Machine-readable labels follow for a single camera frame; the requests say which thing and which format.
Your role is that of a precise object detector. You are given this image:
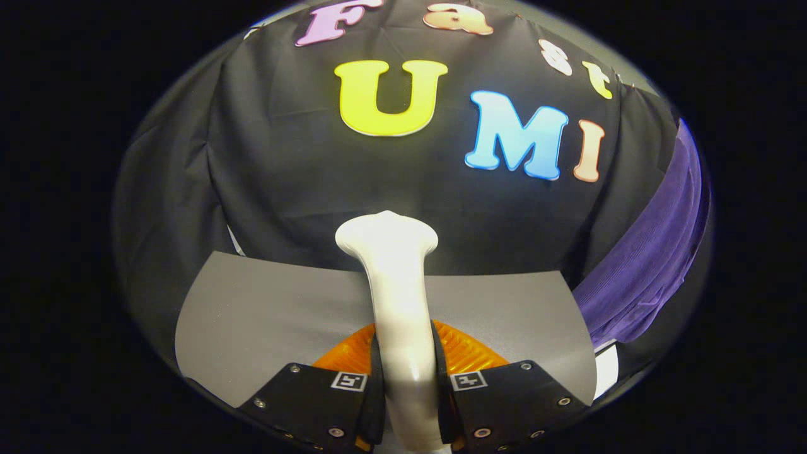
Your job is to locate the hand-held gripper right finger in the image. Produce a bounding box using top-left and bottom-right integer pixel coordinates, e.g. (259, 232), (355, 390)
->
(431, 320), (591, 454)

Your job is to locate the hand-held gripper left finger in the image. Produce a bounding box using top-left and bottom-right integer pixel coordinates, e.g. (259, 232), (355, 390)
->
(236, 323), (386, 454)

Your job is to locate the white garment steamer head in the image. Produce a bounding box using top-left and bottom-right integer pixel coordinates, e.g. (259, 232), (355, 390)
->
(334, 210), (452, 454)

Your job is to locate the purple jacket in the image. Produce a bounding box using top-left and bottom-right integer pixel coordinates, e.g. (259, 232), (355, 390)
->
(571, 119), (712, 349)

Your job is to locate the grey cabinet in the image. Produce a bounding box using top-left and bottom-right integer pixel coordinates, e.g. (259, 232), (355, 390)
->
(175, 251), (598, 408)

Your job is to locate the black quilted curtain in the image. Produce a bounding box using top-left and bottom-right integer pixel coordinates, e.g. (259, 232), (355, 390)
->
(113, 44), (248, 379)

